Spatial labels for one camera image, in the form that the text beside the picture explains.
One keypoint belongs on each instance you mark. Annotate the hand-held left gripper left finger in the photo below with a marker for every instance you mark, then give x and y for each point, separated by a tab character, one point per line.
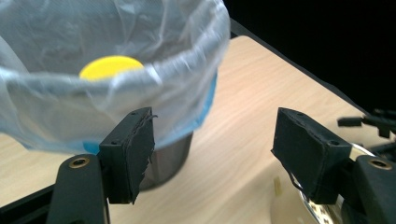
130	155

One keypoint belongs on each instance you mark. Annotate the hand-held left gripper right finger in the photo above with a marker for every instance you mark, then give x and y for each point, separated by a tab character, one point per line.
308	155

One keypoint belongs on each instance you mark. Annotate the yellow round lid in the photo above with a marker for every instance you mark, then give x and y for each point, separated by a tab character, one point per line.
109	67

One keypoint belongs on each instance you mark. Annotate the trash bin with plastic liner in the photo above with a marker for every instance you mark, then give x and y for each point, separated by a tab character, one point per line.
102	56

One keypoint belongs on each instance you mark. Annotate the shiny silver dish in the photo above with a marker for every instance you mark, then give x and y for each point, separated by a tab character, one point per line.
323	214

